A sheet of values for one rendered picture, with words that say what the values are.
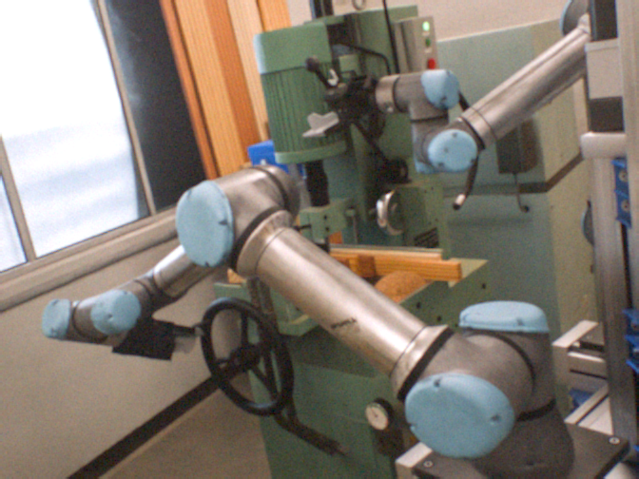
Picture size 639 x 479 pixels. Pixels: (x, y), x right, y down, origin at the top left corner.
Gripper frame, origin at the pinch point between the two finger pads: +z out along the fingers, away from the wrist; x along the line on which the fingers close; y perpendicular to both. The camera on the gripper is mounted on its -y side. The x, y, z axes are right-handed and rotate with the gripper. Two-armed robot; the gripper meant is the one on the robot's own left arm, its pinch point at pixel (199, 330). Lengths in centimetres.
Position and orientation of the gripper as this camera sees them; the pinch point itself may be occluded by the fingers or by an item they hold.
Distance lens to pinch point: 159.3
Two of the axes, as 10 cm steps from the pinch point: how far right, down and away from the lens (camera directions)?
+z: 6.5, 2.3, 7.2
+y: -1.6, 9.7, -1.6
